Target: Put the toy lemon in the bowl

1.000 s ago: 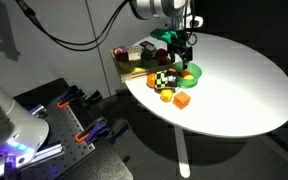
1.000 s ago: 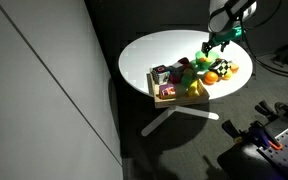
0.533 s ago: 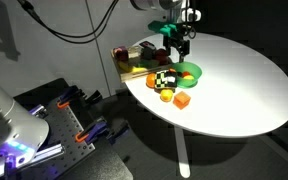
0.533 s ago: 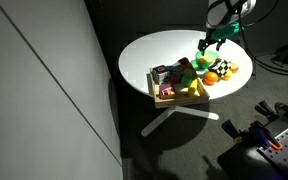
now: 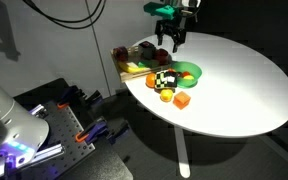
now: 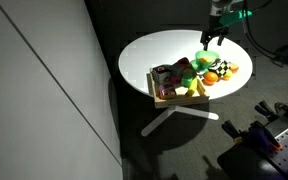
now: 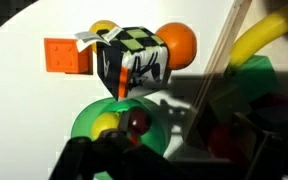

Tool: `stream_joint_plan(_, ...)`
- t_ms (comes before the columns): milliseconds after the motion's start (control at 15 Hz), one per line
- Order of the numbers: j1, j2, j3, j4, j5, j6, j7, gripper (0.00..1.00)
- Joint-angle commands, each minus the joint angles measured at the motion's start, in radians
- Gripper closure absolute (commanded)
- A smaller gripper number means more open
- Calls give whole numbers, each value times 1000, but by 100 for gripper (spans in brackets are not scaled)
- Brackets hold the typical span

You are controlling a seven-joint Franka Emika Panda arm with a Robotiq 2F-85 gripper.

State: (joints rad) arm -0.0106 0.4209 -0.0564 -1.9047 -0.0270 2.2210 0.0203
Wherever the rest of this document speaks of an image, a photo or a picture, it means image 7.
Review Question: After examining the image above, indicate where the green toy block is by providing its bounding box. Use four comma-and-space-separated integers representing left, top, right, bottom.
230, 54, 278, 103

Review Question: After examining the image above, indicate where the dark maroon toy block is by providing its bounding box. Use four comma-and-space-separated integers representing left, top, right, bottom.
250, 93, 288, 134

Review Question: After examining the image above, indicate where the checkered fabric cube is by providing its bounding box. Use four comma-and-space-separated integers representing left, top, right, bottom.
73, 25, 171, 103

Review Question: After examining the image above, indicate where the yellow toy banana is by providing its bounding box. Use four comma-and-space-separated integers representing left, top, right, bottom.
228, 0, 288, 68

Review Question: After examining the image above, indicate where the red toy apple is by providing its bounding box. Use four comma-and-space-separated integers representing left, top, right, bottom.
207, 123, 252, 161

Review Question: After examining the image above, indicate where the green plastic bowl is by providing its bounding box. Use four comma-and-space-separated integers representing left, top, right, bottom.
71, 96, 172, 180

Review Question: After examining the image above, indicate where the orange plastic block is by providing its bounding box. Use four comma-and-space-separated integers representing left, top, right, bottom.
43, 37, 94, 75

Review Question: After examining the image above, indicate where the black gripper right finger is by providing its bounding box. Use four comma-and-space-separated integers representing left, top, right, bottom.
232, 112, 278, 180

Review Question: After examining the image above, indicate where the wooden tray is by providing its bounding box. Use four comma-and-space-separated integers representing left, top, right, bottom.
182, 0, 288, 161

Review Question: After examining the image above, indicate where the small red toy ball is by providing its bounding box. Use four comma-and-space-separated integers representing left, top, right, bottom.
128, 107, 153, 137

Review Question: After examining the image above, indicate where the orange toy ball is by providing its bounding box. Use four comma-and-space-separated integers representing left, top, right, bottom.
154, 22, 198, 71

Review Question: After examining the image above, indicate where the yellow toy lemon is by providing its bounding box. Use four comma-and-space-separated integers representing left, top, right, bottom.
91, 112, 121, 141

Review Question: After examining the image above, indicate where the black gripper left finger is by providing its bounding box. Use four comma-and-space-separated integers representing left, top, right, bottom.
98, 109, 142, 145

